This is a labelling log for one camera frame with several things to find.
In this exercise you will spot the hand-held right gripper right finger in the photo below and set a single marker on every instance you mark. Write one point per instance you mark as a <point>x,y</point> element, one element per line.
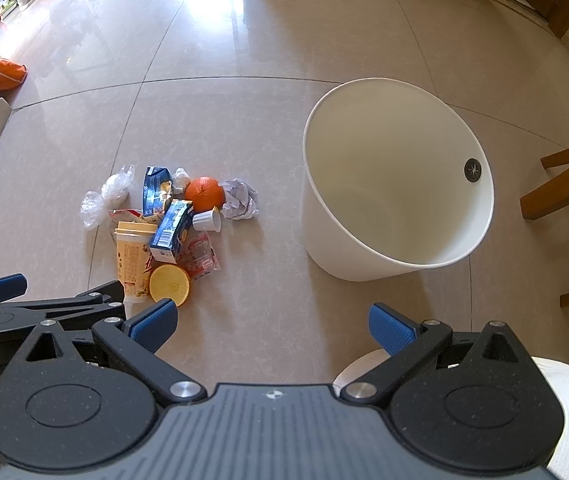
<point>389,330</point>

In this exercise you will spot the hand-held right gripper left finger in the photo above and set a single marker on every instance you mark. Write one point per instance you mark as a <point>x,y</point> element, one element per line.
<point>154,322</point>

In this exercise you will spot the yellow printed paper cup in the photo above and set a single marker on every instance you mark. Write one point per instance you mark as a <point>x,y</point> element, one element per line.
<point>132,260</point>

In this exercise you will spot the red clear snack wrapper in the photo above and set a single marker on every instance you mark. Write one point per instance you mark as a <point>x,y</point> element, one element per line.
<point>199,255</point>

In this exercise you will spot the blue milk carton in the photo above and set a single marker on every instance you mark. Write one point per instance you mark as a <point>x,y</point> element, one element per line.
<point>153,192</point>
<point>172,232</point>

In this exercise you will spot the white plastic trash bin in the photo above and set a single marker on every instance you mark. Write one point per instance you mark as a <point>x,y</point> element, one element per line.
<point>389,185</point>

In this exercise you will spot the yellow round lid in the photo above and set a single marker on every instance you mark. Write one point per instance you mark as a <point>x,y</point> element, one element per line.
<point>169,285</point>

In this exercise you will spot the red white torn wrapper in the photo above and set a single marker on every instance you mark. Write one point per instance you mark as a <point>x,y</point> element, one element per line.
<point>127,216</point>

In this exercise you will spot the small white plastic cup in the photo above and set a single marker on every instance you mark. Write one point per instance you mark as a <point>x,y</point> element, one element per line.
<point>207,220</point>

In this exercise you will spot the orange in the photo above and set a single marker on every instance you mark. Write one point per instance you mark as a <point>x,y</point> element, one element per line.
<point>205,193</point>

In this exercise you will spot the small crumpled tissue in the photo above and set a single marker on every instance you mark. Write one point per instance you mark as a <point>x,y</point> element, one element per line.
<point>180,178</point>

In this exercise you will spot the crumpled white paper ball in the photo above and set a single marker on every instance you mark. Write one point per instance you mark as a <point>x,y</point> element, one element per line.
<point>239,200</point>

